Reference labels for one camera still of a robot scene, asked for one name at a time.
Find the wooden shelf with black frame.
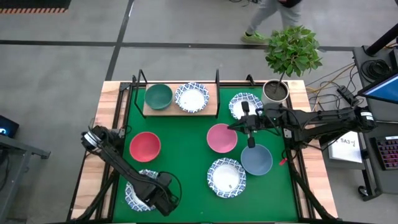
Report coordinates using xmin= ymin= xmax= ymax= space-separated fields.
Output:
xmin=132 ymin=68 xmax=222 ymax=119

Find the coiled black cable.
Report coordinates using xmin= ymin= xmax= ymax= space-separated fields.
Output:
xmin=360 ymin=58 xmax=393 ymax=82

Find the potted green plant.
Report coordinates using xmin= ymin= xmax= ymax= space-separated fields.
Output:
xmin=262 ymin=25 xmax=323 ymax=106

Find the pink bowl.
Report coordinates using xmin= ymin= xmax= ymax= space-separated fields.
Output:
xmin=206 ymin=123 xmax=239 ymax=154

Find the black mat with striped edge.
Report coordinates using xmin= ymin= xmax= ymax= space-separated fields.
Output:
xmin=0 ymin=0 xmax=72 ymax=14

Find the black pole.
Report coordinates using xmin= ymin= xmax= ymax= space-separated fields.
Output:
xmin=365 ymin=23 xmax=398 ymax=57

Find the person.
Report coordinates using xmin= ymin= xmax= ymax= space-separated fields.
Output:
xmin=241 ymin=0 xmax=304 ymax=44

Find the backlit black keyboard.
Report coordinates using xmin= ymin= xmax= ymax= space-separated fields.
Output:
xmin=374 ymin=136 xmax=398 ymax=170

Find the red bowl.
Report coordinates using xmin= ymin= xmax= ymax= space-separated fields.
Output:
xmin=129 ymin=131 xmax=162 ymax=163

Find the black power strip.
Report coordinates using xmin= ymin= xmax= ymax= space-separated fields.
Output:
xmin=337 ymin=85 xmax=358 ymax=106

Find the white paper sign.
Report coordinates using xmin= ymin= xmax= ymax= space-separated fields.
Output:
xmin=328 ymin=130 xmax=364 ymax=164

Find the blue white patterned bowl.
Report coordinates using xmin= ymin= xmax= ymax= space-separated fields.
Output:
xmin=124 ymin=169 xmax=159 ymax=212
xmin=206 ymin=157 xmax=247 ymax=199
xmin=174 ymin=82 xmax=210 ymax=114
xmin=228 ymin=92 xmax=264 ymax=121

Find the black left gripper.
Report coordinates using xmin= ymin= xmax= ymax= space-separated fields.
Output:
xmin=144 ymin=172 xmax=180 ymax=217

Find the green table mat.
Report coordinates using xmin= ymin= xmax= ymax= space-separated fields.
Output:
xmin=113 ymin=86 xmax=299 ymax=223

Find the black device with blue light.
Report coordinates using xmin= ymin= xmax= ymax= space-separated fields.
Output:
xmin=0 ymin=114 xmax=20 ymax=138

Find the grey metal stand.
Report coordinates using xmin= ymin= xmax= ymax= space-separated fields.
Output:
xmin=0 ymin=133 xmax=51 ymax=220

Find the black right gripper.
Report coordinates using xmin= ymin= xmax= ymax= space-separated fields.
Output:
xmin=228 ymin=101 xmax=271 ymax=149

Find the black table frame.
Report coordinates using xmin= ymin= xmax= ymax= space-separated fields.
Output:
xmin=67 ymin=74 xmax=340 ymax=224

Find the grey equipment cart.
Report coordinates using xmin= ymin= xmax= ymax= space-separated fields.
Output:
xmin=353 ymin=45 xmax=398 ymax=202

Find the green bowl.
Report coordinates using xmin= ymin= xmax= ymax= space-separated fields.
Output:
xmin=144 ymin=83 xmax=174 ymax=111

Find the monitor with blue screen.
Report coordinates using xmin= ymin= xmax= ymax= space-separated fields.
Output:
xmin=357 ymin=73 xmax=398 ymax=105

